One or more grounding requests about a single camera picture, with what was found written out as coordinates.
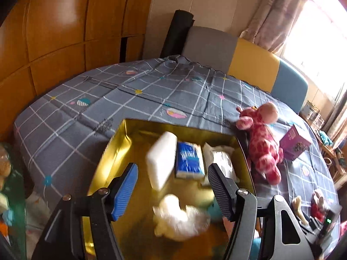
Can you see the small red plush toy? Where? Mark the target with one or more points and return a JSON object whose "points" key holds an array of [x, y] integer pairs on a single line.
{"points": [[318, 211]]}

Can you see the teal plush item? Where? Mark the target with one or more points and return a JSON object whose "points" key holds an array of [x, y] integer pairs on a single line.
{"points": [[325, 138]]}

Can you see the white sponge block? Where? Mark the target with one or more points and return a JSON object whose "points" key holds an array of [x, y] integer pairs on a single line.
{"points": [[162, 159]]}

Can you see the metal can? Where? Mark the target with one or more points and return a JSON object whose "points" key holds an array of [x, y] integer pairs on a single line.
{"points": [[309, 109]]}

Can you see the white printed snack packet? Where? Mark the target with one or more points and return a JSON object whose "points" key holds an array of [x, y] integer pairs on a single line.
{"points": [[222, 154]]}

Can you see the window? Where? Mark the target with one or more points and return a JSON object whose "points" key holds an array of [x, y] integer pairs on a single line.
{"points": [[320, 46]]}

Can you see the black rolled mat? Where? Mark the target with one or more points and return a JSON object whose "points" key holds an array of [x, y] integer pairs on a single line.
{"points": [[176, 35]]}

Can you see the grey yellow blue headboard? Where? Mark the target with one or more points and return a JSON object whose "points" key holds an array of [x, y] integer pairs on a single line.
{"points": [[252, 59]]}

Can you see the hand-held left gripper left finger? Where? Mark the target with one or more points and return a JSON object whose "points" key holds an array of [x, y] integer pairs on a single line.
{"points": [[124, 192]]}

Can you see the pink spotted giraffe plush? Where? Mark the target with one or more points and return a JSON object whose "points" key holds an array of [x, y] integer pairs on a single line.
{"points": [[263, 146]]}

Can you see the grey plaid bedsheet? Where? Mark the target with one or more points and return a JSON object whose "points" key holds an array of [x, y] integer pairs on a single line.
{"points": [[108, 100]]}

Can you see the clear snack bag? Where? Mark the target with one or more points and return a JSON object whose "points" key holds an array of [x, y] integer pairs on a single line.
{"points": [[5, 165]]}

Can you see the beige patterned curtain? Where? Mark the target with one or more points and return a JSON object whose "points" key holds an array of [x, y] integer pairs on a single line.
{"points": [[340, 124], [273, 19]]}

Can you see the purple cardboard box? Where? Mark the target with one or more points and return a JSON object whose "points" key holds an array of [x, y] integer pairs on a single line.
{"points": [[294, 143]]}

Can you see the wooden desk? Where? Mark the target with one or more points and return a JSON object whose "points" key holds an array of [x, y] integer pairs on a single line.
{"points": [[336, 162]]}

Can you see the wooden wardrobe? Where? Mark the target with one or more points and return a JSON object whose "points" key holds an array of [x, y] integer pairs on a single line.
{"points": [[67, 32]]}

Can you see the blue tissue pack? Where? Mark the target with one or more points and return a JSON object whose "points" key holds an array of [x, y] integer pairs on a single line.
{"points": [[189, 159]]}

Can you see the beige mesh cloth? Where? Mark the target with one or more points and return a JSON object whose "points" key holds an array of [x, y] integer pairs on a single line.
{"points": [[296, 204]]}

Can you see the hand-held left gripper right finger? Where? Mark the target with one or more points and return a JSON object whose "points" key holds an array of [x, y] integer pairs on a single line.
{"points": [[219, 192]]}

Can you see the teal fluffy towel roll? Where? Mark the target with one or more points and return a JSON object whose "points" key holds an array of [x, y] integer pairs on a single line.
{"points": [[215, 212]]}

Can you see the clear jar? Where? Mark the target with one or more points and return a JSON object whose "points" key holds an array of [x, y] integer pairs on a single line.
{"points": [[319, 119]]}

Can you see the gold tin box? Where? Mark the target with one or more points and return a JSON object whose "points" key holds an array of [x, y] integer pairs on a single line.
{"points": [[141, 140]]}

